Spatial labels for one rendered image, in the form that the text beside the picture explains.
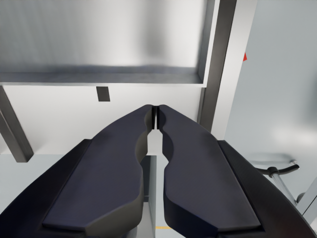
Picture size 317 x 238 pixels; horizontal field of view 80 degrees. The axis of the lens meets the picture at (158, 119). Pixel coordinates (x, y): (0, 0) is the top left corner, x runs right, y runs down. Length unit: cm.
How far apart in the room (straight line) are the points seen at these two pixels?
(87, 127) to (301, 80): 135
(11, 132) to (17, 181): 185
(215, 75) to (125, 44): 11
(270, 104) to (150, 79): 128
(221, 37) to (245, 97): 115
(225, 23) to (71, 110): 23
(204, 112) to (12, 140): 28
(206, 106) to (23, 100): 25
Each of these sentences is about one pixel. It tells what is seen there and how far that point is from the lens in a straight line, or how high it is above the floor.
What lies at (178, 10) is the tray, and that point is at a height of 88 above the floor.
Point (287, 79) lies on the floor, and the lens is 143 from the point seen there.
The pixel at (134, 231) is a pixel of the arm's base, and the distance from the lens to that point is 68.
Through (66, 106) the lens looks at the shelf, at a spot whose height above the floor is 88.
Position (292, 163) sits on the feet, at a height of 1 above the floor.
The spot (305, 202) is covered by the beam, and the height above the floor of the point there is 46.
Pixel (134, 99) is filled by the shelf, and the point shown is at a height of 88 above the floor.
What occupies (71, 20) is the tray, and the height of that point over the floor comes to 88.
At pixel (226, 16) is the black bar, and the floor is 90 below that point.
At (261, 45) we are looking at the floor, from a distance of 127.
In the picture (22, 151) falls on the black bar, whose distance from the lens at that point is 36.
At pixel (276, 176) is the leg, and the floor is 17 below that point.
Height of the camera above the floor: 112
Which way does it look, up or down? 57 degrees down
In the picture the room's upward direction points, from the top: 180 degrees counter-clockwise
